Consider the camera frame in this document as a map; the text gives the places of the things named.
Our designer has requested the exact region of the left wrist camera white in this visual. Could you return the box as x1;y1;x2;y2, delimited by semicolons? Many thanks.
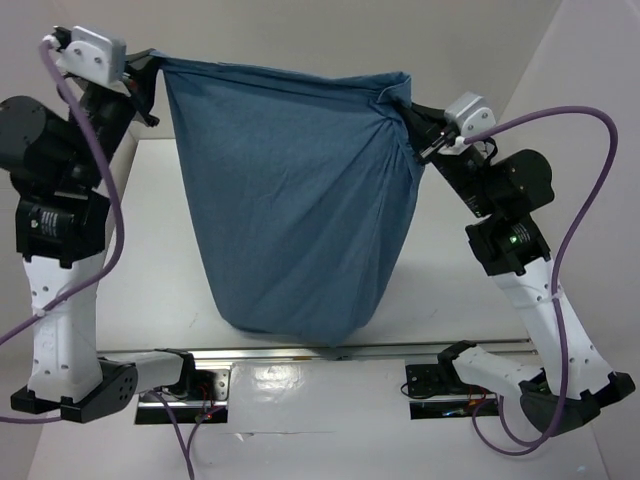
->
56;26;128;96

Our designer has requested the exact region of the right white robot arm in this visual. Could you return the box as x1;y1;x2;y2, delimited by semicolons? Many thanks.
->
398;94;635;436

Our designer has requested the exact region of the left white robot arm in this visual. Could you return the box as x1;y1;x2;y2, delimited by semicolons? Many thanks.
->
1;51;198;424

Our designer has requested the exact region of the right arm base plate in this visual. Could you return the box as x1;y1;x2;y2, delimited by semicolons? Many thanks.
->
400;363;496;400

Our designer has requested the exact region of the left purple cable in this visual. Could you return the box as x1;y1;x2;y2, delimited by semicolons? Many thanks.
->
0;35;221;480

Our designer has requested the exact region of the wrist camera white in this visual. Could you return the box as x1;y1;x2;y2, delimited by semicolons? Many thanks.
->
56;26;128;96
439;92;496;155

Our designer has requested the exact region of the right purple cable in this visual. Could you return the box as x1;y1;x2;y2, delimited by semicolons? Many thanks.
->
462;105;620;455

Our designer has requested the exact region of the blue pillowcase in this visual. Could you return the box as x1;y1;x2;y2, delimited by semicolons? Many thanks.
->
161;58;423;346

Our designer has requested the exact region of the purple cable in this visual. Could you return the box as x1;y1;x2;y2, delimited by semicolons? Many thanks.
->
462;105;620;455
0;35;221;480

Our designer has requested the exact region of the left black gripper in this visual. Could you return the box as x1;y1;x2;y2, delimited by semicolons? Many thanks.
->
65;47;157;190

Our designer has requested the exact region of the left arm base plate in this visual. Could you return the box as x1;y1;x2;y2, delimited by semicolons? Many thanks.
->
136;361;232;408

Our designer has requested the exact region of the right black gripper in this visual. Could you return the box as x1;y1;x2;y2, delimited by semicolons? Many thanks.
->
396;93;499;217

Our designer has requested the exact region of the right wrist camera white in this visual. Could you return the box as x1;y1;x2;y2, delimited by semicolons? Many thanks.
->
439;92;496;155

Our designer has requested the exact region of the aluminium rail front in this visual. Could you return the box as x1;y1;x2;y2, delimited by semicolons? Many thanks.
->
98;339;538;363

